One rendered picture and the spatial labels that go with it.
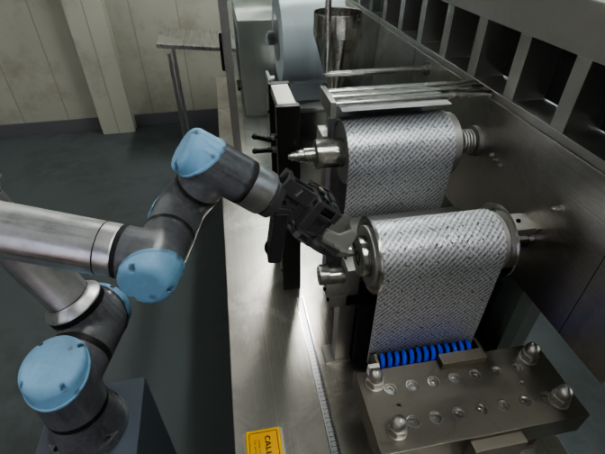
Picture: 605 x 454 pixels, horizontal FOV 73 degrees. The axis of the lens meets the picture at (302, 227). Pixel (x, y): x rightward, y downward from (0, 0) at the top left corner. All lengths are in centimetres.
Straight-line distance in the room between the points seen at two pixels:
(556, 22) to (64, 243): 83
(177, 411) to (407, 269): 152
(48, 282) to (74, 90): 383
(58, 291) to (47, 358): 12
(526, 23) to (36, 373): 108
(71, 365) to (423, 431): 63
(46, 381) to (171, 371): 136
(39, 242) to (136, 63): 388
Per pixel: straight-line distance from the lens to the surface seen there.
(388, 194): 94
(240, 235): 139
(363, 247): 74
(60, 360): 88
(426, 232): 76
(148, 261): 55
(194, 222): 64
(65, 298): 91
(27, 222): 63
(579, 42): 84
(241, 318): 113
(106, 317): 94
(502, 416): 90
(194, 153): 60
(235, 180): 61
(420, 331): 90
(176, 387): 214
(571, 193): 83
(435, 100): 95
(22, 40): 461
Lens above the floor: 176
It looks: 38 degrees down
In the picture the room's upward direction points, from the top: straight up
